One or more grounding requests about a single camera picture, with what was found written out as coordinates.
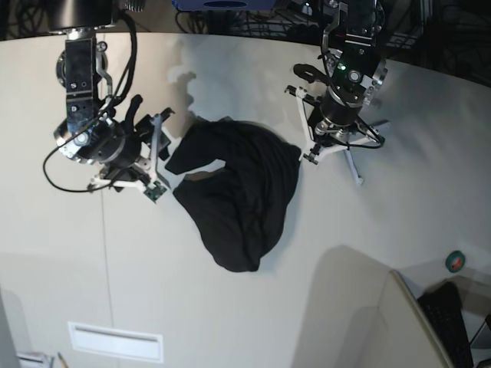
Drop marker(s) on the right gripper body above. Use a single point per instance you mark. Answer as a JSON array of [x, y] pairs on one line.
[[118, 151]]

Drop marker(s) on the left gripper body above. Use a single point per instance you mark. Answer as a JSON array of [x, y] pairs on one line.
[[331, 121]]

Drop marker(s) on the black t-shirt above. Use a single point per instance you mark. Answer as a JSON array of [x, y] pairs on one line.
[[239, 209]]

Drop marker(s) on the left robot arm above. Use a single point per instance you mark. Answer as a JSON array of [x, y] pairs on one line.
[[352, 72]]

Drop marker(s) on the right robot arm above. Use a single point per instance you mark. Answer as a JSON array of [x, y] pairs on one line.
[[91, 95]]

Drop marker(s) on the green tape roll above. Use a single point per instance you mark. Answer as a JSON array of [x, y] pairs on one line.
[[455, 261]]

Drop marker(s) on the black keyboard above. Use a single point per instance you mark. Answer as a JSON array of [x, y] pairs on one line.
[[443, 309]]

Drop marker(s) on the pencil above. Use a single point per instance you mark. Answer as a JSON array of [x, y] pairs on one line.
[[62, 360]]

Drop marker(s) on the white plastic camera mount bracket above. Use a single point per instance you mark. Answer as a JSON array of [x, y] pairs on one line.
[[354, 168]]

